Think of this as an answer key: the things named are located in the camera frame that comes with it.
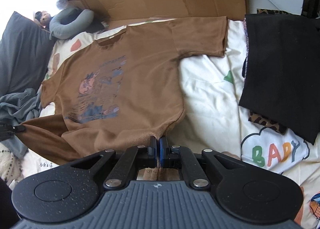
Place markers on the cream bear print bedsheet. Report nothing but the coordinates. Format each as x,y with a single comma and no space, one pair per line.
212,88

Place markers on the grey neck pillow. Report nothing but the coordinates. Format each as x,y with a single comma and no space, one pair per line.
70,22

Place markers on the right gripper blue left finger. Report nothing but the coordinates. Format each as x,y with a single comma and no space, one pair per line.
129,164

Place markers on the leopard print cloth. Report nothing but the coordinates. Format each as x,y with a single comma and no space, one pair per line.
266,122

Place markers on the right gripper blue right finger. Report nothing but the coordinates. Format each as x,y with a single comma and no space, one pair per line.
183,159

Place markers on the dark grey pillow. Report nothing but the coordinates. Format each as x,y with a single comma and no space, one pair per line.
25,53

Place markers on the small teddy bear toy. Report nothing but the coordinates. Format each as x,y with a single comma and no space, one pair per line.
43,19

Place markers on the brown printed t-shirt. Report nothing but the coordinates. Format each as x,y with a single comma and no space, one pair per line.
119,92

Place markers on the black folded garment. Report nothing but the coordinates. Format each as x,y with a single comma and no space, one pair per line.
282,71

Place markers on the grey denim garment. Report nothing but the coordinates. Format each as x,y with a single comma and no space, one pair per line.
17,108

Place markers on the blue cartoon print cloth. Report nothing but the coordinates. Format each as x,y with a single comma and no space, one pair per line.
315,206

